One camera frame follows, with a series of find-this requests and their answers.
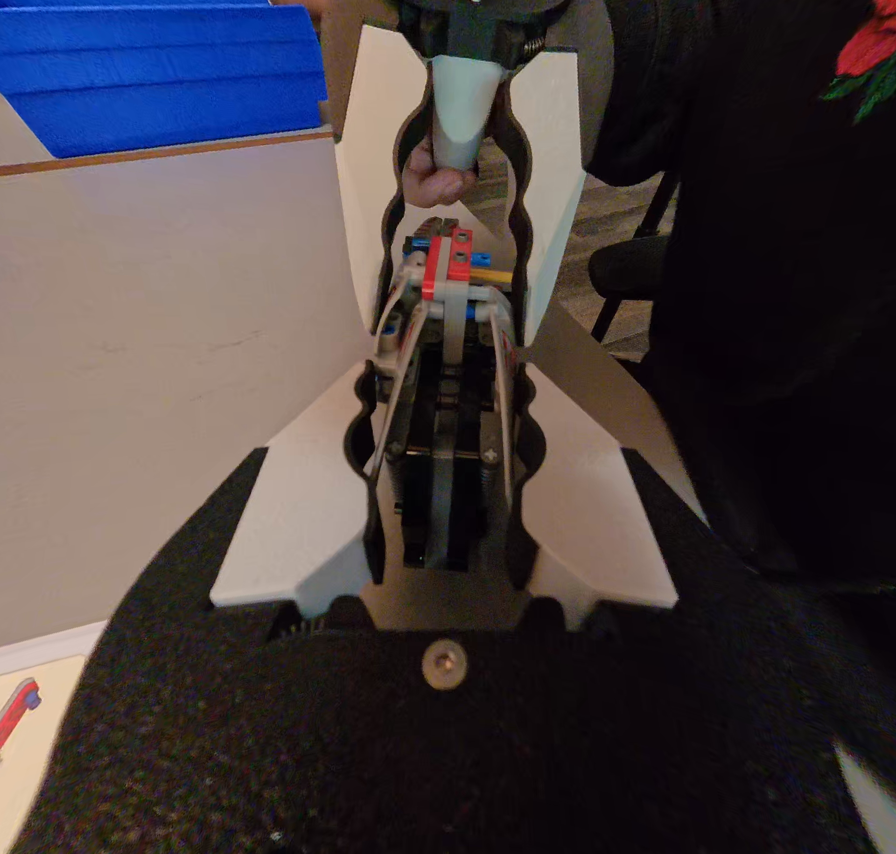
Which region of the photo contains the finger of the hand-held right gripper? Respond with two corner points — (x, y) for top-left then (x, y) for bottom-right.
(333, 23), (429, 335)
(498, 48), (589, 350)

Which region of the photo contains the black chair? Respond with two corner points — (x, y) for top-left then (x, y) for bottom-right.
(588, 168), (681, 346)

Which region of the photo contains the grey red brick toy vehicle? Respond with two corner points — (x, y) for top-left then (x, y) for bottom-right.
(367, 216), (533, 575)

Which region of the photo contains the white instruction booklet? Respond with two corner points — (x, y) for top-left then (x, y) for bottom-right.
(0, 619), (109, 854)

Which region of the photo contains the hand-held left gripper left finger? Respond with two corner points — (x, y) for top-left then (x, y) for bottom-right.
(209, 359), (387, 618)

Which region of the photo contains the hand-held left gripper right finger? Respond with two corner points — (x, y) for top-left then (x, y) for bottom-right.
(505, 363), (680, 627)

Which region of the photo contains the person's right hand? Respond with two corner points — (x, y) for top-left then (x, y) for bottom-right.
(404, 137), (481, 207)

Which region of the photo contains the beige desk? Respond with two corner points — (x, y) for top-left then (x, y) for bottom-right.
(0, 130), (707, 666)

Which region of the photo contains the person's right forearm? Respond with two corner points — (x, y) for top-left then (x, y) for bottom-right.
(587, 0), (708, 187)

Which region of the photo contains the person's black embroidered garment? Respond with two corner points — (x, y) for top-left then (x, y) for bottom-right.
(584, 0), (896, 589)

